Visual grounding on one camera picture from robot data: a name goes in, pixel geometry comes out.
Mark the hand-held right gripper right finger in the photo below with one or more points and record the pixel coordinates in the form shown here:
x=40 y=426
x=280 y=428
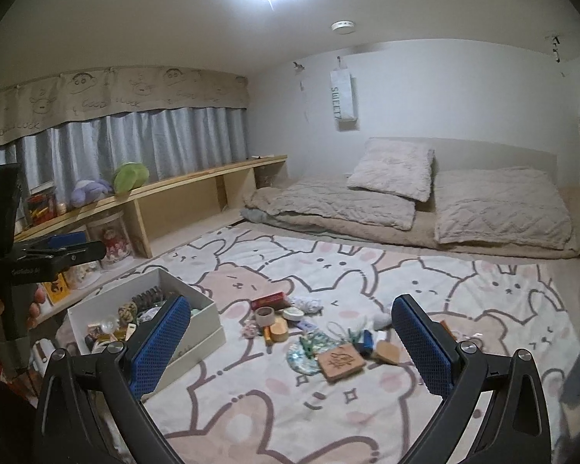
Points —
x=420 y=343

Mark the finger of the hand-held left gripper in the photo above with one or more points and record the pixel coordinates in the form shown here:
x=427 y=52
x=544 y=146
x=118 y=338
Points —
x=77 y=253
x=67 y=240

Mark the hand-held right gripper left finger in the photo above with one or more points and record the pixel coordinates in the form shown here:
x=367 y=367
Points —
x=159 y=343

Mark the white storage box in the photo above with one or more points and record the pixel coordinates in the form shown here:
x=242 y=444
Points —
x=198 y=343

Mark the wooden carved block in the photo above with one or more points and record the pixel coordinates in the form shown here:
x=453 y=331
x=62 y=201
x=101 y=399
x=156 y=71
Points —
x=340 y=363

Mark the patterned plastic pouch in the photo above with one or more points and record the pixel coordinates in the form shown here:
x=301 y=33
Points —
x=302 y=362

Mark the person's left hand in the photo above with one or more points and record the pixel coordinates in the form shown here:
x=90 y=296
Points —
x=34 y=307

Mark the figure in clear display case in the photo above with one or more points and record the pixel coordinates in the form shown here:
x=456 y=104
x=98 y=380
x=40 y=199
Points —
x=110 y=246

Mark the colourful toy box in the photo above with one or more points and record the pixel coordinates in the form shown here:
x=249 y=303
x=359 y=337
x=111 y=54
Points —
x=43 y=208

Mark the tan wooden block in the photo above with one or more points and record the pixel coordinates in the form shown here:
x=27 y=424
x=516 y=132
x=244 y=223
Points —
x=384 y=352

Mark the yellow packet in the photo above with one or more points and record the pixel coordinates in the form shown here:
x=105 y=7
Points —
x=56 y=290

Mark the white cotton ball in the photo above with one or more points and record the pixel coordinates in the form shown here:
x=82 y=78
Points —
x=380 y=323

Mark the purple plush toy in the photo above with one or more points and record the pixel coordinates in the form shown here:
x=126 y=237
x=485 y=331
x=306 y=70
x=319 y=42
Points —
x=89 y=193

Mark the blue clip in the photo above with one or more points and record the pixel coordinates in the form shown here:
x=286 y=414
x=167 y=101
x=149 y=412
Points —
x=365 y=343

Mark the long wooden shelf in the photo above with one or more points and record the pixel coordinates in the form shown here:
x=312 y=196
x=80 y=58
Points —
x=137 y=227

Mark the green plush toy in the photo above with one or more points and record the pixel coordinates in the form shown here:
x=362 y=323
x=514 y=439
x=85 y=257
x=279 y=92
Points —
x=131 y=177

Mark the pink hair clip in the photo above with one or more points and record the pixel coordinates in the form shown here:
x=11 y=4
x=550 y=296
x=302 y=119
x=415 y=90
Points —
x=252 y=331

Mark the white tape roll brown core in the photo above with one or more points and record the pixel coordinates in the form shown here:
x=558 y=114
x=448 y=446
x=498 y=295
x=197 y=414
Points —
x=264 y=316

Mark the orange tube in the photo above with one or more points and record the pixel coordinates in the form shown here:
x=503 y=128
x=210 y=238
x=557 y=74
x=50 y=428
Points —
x=268 y=336

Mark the small blue white case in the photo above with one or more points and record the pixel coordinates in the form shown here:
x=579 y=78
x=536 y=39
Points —
x=305 y=324

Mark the maroon box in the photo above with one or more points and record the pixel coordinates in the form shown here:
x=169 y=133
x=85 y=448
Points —
x=270 y=301

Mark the round wooden box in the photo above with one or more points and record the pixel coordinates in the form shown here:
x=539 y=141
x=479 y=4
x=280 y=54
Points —
x=279 y=331

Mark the crumpled white cloth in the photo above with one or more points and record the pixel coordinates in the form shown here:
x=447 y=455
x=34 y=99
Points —
x=305 y=303

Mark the flat white tape roll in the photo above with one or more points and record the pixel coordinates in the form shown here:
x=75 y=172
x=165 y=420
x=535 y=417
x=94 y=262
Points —
x=292 y=313

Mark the printed bunny blanket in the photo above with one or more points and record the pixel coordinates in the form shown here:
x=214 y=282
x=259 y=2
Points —
x=280 y=420

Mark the grey curtain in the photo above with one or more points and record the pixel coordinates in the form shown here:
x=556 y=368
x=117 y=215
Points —
x=173 y=140

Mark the large knitted beige pillow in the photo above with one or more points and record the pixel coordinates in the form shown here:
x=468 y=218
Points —
x=502 y=208

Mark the printed beige valance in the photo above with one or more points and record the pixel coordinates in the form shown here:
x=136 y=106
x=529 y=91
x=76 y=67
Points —
x=125 y=92

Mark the beige folded blanket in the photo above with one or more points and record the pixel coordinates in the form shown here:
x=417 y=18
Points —
x=343 y=203

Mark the grey folded blanket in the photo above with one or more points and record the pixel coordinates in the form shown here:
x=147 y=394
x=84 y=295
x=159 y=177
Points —
x=258 y=213

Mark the fluffy square pillow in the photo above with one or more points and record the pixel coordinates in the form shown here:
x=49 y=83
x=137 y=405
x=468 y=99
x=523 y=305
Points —
x=391 y=169

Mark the white hanging paper bag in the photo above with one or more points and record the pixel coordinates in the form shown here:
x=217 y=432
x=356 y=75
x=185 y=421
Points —
x=343 y=96

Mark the smoke detector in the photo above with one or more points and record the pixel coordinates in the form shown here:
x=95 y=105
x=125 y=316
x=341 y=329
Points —
x=343 y=26

